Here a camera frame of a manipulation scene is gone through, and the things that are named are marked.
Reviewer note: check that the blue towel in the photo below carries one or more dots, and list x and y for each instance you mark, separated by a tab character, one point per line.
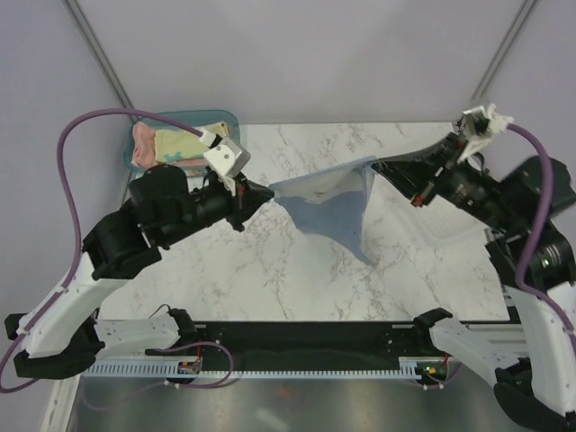
330	202

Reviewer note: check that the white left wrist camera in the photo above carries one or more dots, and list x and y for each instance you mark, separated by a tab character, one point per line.
224	156

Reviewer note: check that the white perforated plastic basket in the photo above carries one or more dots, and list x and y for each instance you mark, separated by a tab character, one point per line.
441	223

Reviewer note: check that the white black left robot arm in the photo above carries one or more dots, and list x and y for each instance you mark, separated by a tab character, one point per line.
61	338

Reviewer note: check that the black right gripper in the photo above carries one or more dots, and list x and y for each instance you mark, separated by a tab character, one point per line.
415	169

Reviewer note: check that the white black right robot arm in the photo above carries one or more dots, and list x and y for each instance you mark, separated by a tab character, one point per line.
534	262

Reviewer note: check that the white slotted cable duct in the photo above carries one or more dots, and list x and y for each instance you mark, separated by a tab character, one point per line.
403	368

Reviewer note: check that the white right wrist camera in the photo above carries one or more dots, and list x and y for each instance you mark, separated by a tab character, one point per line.
478	127

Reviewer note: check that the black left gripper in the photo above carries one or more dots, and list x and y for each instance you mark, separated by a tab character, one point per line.
245	195

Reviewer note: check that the pink towel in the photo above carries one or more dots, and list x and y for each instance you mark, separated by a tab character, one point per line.
144	153

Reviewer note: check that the teal transparent plastic bin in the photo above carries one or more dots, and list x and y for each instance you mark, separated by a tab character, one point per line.
220	122

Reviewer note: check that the yellow green towel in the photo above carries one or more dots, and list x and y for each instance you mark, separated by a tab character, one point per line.
181	147

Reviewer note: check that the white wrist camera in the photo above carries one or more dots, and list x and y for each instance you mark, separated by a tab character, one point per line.
478	127
224	156

